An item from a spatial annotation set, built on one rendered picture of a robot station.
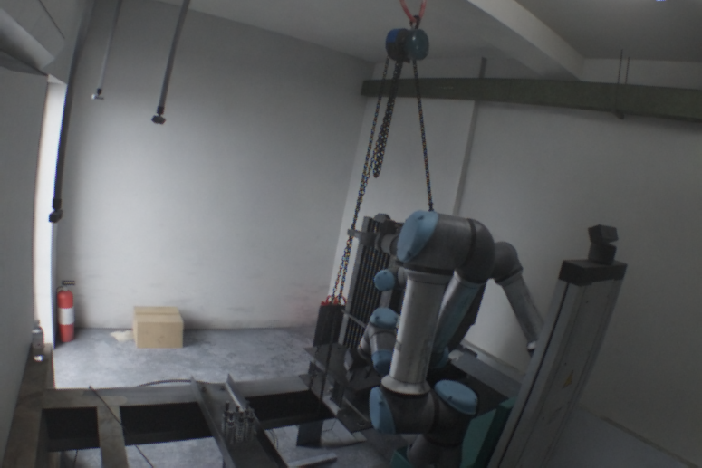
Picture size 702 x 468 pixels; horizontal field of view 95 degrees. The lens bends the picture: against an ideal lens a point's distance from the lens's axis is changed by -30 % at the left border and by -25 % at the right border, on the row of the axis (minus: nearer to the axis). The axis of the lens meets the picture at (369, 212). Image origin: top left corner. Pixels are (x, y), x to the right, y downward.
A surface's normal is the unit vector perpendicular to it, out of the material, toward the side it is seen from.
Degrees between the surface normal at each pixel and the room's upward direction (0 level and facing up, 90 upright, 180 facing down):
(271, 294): 90
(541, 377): 90
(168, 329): 90
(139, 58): 90
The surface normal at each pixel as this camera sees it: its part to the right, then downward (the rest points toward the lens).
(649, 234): -0.80, -0.09
